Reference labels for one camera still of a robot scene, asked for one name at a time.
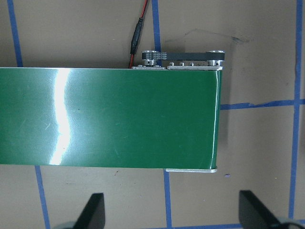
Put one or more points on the green conveyor belt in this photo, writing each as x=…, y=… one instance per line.
x=162, y=114

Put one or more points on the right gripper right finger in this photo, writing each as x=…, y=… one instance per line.
x=253, y=214

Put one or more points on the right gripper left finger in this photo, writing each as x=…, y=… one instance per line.
x=93, y=215

